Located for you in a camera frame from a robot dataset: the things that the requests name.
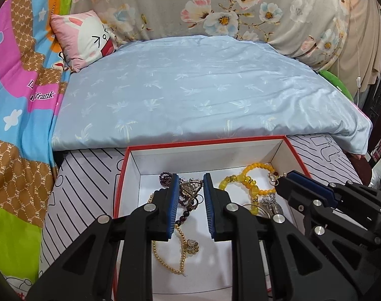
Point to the pink rabbit pillow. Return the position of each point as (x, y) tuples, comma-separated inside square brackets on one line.
[(83, 37)]

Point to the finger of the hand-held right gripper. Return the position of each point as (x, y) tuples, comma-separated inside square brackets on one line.
[(297, 194), (316, 188)]

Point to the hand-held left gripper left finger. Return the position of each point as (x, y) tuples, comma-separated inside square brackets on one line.
[(174, 207)]

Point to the beige curtain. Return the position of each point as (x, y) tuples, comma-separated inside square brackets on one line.
[(366, 37)]

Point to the red jewelry box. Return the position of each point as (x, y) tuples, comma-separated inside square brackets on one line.
[(209, 150)]

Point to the green cushion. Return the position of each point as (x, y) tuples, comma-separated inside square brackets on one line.
[(334, 81)]

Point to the dark red stool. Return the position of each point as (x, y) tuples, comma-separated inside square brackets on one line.
[(361, 169)]

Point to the light blue quilt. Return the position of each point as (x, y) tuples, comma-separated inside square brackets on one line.
[(193, 94)]

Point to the thin gold bangle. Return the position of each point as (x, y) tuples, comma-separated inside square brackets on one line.
[(250, 206)]

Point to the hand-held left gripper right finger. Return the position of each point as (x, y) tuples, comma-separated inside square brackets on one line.
[(209, 207)]

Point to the gold filigree pendant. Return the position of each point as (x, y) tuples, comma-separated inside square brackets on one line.
[(190, 188)]

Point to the grey floral quilt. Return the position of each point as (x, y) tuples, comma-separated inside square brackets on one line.
[(240, 6)]

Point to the colourful cartoon monkey blanket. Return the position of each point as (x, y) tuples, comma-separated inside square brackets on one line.
[(20, 69)]

